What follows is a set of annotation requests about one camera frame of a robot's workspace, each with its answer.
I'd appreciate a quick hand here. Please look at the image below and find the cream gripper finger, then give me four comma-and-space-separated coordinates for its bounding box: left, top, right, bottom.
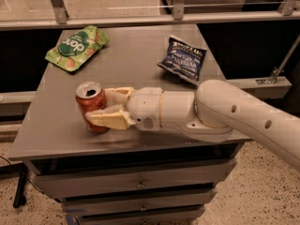
85, 104, 136, 129
105, 87, 135, 107

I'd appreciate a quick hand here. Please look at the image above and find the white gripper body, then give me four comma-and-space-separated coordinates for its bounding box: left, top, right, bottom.
127, 87, 163, 131

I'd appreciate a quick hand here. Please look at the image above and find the red coke can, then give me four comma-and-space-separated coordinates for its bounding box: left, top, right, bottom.
75, 82, 108, 134

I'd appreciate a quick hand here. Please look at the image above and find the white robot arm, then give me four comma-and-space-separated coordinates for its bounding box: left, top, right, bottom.
86, 80, 300, 171

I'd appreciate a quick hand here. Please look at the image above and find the blue chip bag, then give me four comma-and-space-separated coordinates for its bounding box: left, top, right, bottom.
157, 35, 207, 86

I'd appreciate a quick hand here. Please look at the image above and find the grey drawer cabinet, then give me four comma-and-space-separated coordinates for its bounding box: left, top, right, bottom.
7, 23, 258, 225

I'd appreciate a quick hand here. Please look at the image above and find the green snack bag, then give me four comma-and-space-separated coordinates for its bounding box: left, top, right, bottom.
45, 25, 109, 72

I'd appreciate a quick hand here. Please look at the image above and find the top grey drawer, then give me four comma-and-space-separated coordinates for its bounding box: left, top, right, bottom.
33, 158, 236, 198

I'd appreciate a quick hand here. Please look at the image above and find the grey drawer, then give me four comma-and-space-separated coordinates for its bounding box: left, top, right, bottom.
78, 205, 204, 225
33, 158, 236, 198
63, 186, 217, 216

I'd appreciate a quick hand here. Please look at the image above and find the middle grey drawer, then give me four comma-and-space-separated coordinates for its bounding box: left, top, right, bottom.
63, 186, 217, 216

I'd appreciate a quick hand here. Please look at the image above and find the bottom grey drawer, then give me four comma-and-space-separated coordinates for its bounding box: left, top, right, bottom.
78, 205, 204, 225

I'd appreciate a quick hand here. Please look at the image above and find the black stand leg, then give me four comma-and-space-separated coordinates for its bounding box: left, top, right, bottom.
13, 165, 28, 209

